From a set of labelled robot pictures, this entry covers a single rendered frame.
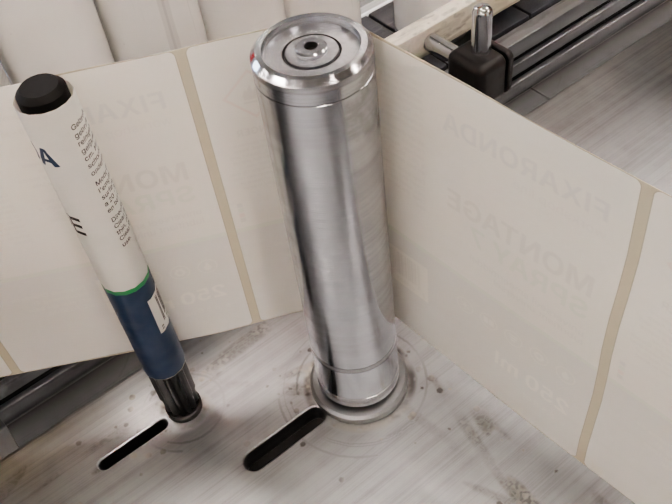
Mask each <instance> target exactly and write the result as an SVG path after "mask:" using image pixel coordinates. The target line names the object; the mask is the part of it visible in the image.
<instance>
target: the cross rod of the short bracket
mask: <svg viewBox="0 0 672 504"><path fill-rule="evenodd" d="M457 47H459V46H457V45H455V44H453V43H452V42H450V41H448V40H447V39H445V38H443V37H441V36H440V35H438V34H436V33H431V34H429V35H428V36H427V37H426V38H425V41H424V49H425V50H426V51H428V52H429V53H431V54H433V55H434V56H436V57H438V58H439V59H441V60H443V61H444V62H446V63H448V57H449V54H450V53H451V52H452V51H453V50H454V49H456V48H457Z"/></svg>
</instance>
